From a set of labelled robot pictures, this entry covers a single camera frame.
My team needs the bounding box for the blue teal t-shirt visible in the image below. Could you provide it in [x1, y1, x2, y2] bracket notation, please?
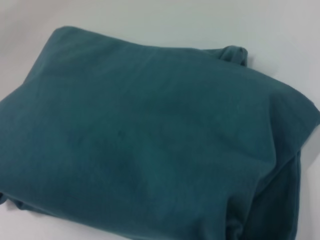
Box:
[0, 24, 320, 240]

